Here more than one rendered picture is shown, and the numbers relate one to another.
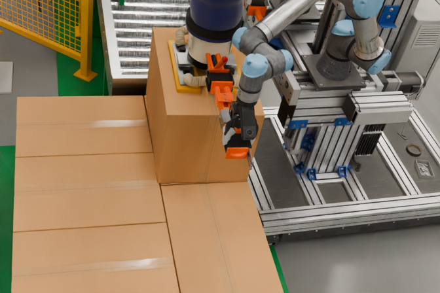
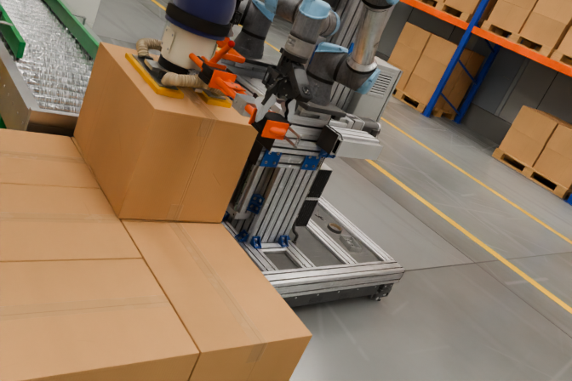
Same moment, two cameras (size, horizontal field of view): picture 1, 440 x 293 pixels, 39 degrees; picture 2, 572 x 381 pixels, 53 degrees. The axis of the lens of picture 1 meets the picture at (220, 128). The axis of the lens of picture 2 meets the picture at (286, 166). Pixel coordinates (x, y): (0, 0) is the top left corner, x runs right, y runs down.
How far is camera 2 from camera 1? 1.15 m
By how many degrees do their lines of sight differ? 30
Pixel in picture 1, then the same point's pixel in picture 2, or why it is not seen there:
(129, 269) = (111, 309)
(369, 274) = (328, 347)
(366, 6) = not seen: outside the picture
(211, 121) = (203, 127)
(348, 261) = not seen: hidden behind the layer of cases
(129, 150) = (69, 184)
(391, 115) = (367, 149)
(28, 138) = not seen: outside the picture
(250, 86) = (310, 31)
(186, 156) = (163, 178)
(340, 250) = not seen: hidden behind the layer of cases
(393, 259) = (342, 332)
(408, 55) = (363, 102)
